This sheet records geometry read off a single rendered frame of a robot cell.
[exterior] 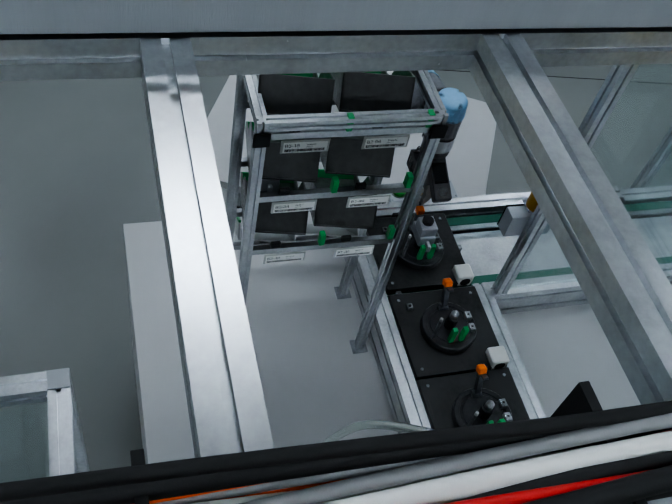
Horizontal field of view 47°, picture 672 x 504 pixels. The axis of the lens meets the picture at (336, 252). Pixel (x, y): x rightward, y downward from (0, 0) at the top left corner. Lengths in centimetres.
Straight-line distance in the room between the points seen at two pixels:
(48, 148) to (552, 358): 237
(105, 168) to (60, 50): 280
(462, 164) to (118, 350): 140
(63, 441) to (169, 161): 56
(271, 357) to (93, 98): 218
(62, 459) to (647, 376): 74
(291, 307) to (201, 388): 155
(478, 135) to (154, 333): 128
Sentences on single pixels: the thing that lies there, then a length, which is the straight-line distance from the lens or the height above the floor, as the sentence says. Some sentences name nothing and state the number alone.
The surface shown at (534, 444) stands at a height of 221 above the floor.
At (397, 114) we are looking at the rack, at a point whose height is 166.
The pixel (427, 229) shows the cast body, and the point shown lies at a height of 108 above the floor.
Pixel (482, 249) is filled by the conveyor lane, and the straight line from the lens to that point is 225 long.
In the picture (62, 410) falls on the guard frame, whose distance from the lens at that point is 113.
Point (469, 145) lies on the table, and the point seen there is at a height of 86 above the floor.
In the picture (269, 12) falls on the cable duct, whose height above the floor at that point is 212.
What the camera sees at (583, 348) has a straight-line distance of 224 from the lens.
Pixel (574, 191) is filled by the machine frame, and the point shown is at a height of 209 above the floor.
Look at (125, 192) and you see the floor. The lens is 344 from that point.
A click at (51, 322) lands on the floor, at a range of 307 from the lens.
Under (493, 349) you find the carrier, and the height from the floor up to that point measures 99.
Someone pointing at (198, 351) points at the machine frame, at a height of 210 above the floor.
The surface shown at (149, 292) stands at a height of 86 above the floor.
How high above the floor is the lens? 255
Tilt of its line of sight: 50 degrees down
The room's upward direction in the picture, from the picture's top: 15 degrees clockwise
